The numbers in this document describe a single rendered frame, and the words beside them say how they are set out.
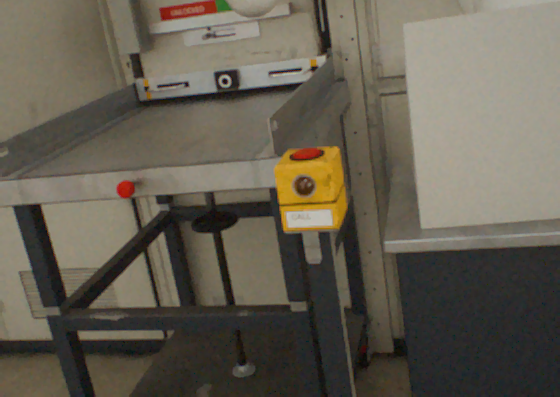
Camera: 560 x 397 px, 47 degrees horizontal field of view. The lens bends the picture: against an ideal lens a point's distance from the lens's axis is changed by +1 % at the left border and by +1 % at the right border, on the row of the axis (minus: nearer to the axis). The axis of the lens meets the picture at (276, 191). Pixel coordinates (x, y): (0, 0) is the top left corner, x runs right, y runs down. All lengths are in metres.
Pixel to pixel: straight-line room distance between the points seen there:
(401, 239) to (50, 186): 0.69
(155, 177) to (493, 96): 0.60
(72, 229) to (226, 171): 1.10
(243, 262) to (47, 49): 0.83
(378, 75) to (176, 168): 0.73
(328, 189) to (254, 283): 1.19
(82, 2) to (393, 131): 0.91
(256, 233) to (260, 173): 0.83
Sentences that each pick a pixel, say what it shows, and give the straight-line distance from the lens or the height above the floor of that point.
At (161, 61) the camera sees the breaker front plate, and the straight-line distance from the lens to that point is 1.83.
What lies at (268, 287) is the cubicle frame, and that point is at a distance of 2.02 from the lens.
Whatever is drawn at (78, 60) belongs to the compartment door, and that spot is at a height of 1.00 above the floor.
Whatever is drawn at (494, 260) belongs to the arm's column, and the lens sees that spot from 0.99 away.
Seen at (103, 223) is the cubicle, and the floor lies 0.49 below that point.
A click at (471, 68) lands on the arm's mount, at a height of 0.98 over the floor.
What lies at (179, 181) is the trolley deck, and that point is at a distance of 1.19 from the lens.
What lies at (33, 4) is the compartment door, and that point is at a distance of 1.81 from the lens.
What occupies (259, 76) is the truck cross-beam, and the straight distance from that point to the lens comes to 1.74.
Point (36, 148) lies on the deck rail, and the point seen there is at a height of 0.87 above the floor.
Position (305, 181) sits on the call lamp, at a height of 0.88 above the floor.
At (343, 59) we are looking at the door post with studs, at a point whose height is 0.90.
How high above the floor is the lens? 1.14
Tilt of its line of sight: 18 degrees down
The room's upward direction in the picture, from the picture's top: 9 degrees counter-clockwise
